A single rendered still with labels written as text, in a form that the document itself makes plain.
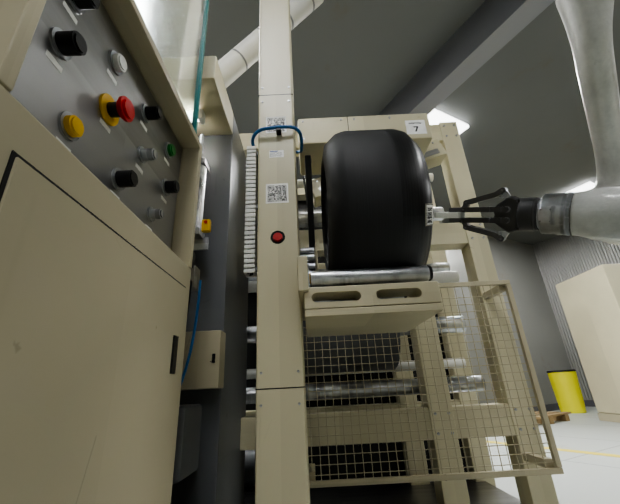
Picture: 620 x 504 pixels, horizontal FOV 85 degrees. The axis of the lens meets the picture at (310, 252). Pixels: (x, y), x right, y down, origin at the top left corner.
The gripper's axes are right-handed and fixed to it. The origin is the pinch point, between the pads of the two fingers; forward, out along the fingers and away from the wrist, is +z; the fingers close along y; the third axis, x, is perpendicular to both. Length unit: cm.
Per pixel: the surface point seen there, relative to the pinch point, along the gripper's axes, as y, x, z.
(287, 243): 7.3, -21.4, 41.4
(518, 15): -145, 239, 53
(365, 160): -15.7, -10.6, 18.9
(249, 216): -1, -26, 54
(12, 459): 17, -89, 0
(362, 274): 15.3, -15.4, 17.2
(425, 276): 16.7, -2.8, 5.2
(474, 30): -149, 245, 89
